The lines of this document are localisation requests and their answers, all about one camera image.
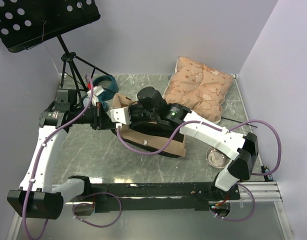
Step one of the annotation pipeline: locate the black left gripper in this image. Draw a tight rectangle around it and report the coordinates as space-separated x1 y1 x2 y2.
71 102 119 130

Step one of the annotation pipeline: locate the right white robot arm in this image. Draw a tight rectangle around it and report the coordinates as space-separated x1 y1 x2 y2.
128 87 259 199

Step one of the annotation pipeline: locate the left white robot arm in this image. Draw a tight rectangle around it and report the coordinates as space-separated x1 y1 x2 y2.
7 96 114 220

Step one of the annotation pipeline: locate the teal double pet bowl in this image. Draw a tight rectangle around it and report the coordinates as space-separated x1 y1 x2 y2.
93 75 119 112

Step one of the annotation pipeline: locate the steel pet bowl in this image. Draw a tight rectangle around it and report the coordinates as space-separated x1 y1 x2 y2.
206 147 230 169

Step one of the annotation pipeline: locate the orange patterned pillow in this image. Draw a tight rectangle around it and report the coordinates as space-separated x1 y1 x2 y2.
163 57 234 124

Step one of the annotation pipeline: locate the black music stand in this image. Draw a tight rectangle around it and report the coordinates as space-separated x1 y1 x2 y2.
0 0 114 111

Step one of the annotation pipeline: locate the small blue toy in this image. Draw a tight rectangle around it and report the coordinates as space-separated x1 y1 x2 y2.
261 166 274 182

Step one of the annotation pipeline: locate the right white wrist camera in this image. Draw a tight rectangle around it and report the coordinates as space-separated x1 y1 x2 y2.
110 106 131 125

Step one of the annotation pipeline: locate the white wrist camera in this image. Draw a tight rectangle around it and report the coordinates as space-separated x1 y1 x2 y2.
86 85 105 106
110 106 131 125

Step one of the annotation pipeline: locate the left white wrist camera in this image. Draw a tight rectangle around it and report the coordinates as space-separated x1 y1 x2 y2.
86 85 105 106

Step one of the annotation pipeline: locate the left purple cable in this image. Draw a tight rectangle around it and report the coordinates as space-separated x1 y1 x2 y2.
21 74 123 240

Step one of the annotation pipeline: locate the purple cable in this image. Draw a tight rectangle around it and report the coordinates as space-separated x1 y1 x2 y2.
116 119 283 223
21 74 123 240

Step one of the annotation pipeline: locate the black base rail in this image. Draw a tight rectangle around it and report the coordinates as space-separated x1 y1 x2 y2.
71 182 241 213

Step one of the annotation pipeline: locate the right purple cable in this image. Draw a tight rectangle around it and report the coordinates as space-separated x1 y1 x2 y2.
116 119 283 223

